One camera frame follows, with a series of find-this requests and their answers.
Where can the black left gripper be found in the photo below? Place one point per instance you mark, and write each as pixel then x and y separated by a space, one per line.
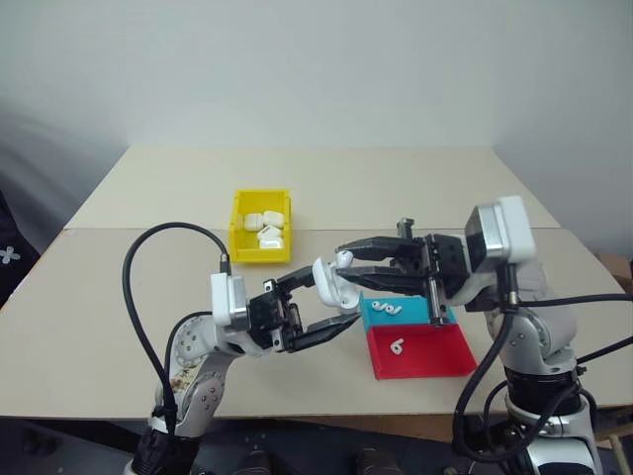
pixel 264 316

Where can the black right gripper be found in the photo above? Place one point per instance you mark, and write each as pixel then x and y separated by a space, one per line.
pixel 447 262

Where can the white earbud case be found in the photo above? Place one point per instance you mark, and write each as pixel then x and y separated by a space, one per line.
pixel 327 284
pixel 254 221
pixel 271 242
pixel 273 218
pixel 269 231

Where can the white earbud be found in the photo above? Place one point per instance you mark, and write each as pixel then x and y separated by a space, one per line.
pixel 394 310
pixel 344 258
pixel 396 347
pixel 375 306
pixel 384 307

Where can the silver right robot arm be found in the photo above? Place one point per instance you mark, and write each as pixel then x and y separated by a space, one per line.
pixel 544 329

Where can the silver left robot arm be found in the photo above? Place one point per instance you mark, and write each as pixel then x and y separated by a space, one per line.
pixel 207 387

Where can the closed white earbud case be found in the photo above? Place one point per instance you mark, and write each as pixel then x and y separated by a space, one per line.
pixel 254 221
pixel 269 231
pixel 271 242
pixel 273 218

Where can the yellow plastic bin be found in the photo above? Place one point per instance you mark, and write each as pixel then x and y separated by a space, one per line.
pixel 236 242

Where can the blue plastic tray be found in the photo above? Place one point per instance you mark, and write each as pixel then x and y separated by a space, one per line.
pixel 418 309

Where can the red plastic tray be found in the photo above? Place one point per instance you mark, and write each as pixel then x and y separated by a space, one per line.
pixel 430 353

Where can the dark cloth with white flower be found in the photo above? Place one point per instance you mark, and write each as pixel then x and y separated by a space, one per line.
pixel 12 247

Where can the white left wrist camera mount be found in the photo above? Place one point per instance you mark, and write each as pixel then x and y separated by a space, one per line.
pixel 225 298

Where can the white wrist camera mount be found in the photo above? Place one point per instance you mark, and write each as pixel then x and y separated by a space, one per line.
pixel 514 232
pixel 225 298

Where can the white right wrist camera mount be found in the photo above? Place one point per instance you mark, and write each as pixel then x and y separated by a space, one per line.
pixel 514 232

